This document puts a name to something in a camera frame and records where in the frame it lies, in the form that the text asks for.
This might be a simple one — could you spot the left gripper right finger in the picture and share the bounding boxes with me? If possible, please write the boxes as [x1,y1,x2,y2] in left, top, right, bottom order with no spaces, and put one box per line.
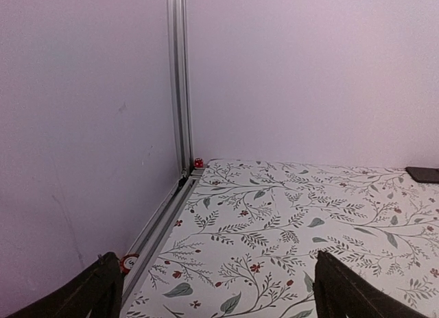
[313,251,424,318]

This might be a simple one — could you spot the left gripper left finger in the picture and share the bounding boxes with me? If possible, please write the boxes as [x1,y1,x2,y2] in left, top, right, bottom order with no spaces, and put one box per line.
[8,252,123,318]

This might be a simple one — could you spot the black phone at back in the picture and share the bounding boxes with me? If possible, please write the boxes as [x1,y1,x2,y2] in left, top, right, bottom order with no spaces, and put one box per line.
[405,167,439,184]

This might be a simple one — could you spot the red white poker chip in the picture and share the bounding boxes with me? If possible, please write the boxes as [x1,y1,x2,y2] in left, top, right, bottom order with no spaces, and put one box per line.
[119,253,139,275]

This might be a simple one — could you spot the floral table mat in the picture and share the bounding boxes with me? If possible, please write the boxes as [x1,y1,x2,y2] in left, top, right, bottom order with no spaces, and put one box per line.
[126,160,438,317]

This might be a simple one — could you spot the small red die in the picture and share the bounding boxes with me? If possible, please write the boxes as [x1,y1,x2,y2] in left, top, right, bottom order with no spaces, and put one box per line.
[194,158,204,169]

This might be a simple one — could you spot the left side aluminium rail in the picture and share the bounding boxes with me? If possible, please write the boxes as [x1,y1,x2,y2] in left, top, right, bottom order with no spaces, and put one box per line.
[122,173,201,304]

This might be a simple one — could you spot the left aluminium frame post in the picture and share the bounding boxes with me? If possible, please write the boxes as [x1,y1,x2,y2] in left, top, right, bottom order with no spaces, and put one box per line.
[167,0,193,178]

